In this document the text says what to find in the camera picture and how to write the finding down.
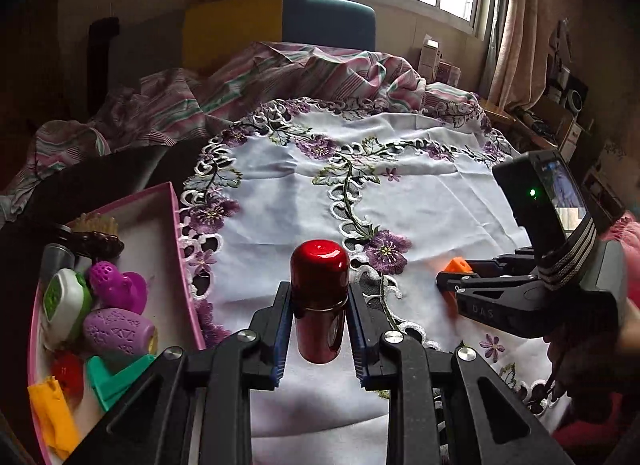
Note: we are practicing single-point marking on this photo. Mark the purple patterned egg toy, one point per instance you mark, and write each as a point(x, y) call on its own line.
point(119, 334)

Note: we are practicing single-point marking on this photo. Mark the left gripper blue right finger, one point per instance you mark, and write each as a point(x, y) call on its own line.
point(366, 325)

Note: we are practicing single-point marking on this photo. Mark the orange perforated block toy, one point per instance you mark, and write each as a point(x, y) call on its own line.
point(458, 265)

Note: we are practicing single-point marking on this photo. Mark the orange plastic comb piece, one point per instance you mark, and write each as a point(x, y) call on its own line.
point(54, 417)

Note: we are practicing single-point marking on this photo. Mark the white embroidered floral tablecloth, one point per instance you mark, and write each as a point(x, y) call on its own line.
point(403, 193)

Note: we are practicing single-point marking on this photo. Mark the green plastic funnel toy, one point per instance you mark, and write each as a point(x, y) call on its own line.
point(109, 387)

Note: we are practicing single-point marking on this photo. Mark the camera with lit screen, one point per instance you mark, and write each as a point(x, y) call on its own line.
point(546, 202)

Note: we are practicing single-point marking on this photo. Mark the green white plug-in device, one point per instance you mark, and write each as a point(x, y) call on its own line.
point(66, 302)

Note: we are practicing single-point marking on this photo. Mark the beige window curtain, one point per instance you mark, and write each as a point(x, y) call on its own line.
point(515, 67)

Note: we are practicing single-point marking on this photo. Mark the pink striped bed sheet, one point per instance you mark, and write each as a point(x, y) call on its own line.
point(177, 104)

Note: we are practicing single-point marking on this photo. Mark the red wooden puzzle piece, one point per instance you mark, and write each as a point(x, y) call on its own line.
point(68, 369)

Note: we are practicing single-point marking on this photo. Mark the magenta perforated bird toy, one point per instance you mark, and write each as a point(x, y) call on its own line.
point(115, 289)

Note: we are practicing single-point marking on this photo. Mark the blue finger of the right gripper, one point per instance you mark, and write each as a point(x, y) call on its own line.
point(498, 288)
point(496, 268)

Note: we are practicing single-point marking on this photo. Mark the multicolour chair backrest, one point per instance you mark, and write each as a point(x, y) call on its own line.
point(213, 33)

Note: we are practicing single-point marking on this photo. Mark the beige plastic comb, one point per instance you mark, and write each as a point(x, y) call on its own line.
point(95, 222)

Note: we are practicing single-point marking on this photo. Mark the white cardboard boxes on sill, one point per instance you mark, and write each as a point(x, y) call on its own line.
point(433, 68)

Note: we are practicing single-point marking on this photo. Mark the pink shallow tray box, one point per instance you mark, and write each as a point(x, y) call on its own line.
point(148, 224)

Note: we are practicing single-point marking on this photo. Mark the person's right hand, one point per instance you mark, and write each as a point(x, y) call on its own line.
point(589, 368)

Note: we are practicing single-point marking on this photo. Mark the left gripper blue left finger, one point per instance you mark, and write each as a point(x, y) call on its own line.
point(272, 325)

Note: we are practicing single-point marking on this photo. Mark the red glossy cylinder bottle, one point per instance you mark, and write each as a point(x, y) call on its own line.
point(319, 279)

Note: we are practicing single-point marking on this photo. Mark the dark maroon flower dish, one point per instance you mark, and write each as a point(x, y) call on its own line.
point(96, 245)

